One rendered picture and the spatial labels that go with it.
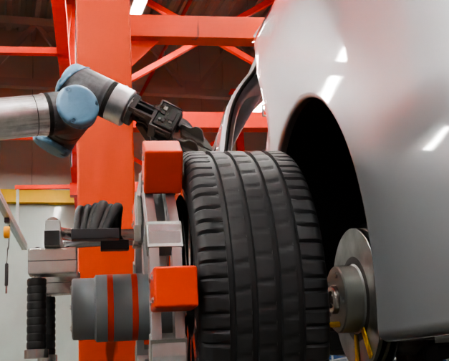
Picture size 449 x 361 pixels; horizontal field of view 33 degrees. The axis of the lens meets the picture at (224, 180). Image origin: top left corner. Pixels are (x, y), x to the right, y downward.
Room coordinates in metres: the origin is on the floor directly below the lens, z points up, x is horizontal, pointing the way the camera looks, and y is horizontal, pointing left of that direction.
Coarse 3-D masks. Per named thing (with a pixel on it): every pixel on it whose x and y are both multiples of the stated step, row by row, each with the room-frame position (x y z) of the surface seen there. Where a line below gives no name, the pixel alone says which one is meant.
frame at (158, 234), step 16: (144, 208) 1.45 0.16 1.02; (176, 208) 1.42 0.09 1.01; (160, 224) 1.38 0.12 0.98; (176, 224) 1.38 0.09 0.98; (160, 240) 1.36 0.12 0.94; (176, 240) 1.37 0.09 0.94; (176, 256) 1.37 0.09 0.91; (160, 320) 1.36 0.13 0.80; (176, 320) 1.37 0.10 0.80; (160, 336) 1.36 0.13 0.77; (176, 336) 1.37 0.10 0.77; (144, 352) 1.85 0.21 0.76; (160, 352) 1.36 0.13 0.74; (176, 352) 1.37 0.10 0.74
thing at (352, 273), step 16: (352, 240) 1.71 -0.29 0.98; (368, 240) 1.62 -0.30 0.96; (336, 256) 1.84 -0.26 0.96; (352, 256) 1.72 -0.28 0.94; (368, 256) 1.62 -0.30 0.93; (336, 272) 1.70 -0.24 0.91; (352, 272) 1.68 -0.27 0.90; (368, 272) 1.63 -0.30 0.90; (352, 288) 1.66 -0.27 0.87; (368, 288) 1.64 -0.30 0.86; (352, 304) 1.66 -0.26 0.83; (368, 304) 1.65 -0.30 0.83; (336, 320) 1.73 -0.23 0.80; (352, 320) 1.67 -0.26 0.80; (368, 320) 1.66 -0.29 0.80; (352, 336) 1.77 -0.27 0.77; (368, 336) 1.67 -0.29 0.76; (352, 352) 1.78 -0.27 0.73; (384, 352) 1.64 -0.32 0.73
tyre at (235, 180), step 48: (192, 192) 1.39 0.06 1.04; (240, 192) 1.39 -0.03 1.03; (288, 192) 1.40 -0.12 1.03; (192, 240) 1.39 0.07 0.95; (240, 240) 1.34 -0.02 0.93; (288, 240) 1.35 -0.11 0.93; (240, 288) 1.33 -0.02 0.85; (288, 288) 1.34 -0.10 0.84; (240, 336) 1.34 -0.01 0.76; (288, 336) 1.35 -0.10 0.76
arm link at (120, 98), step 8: (120, 88) 1.62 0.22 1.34; (128, 88) 1.63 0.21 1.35; (112, 96) 1.61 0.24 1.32; (120, 96) 1.61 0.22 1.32; (128, 96) 1.61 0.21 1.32; (112, 104) 1.61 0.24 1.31; (120, 104) 1.61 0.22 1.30; (128, 104) 1.63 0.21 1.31; (104, 112) 1.63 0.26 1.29; (112, 112) 1.62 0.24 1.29; (120, 112) 1.62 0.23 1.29; (112, 120) 1.64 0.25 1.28; (120, 120) 1.64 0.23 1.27
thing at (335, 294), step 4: (328, 288) 1.73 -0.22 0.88; (332, 288) 1.71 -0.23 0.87; (336, 288) 1.70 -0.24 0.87; (332, 292) 1.70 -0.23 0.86; (336, 292) 1.70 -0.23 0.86; (332, 296) 1.72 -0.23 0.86; (336, 296) 1.69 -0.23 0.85; (332, 300) 1.72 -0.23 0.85; (336, 300) 1.69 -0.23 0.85; (332, 304) 1.73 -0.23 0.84; (336, 304) 1.70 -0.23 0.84; (332, 308) 1.71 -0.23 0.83; (336, 308) 1.70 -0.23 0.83; (332, 312) 1.72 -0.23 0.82; (336, 312) 1.71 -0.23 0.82
